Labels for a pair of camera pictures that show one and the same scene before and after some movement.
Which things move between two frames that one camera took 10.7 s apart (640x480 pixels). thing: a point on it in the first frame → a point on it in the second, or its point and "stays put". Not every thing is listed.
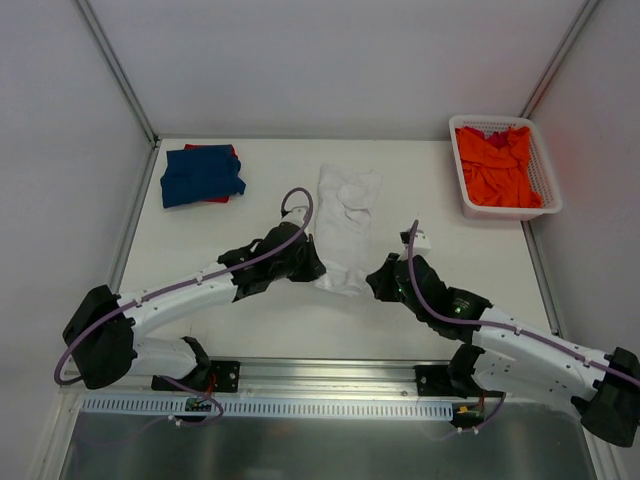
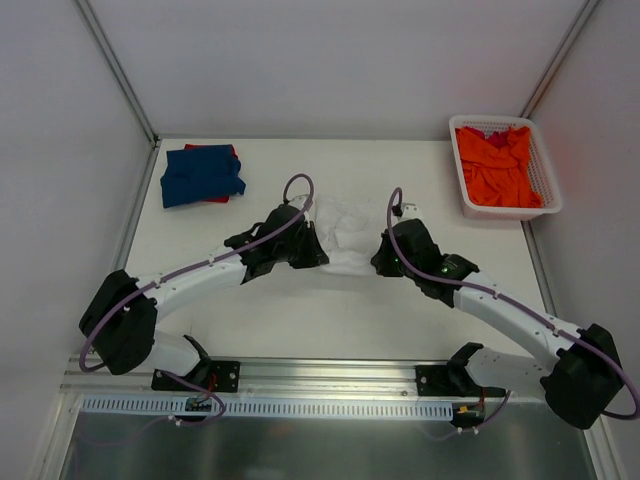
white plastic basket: x=548 y=187 stays put
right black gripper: x=392 y=278 → x=385 y=255
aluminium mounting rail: x=308 y=379 stays put
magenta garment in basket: x=499 y=139 stays put
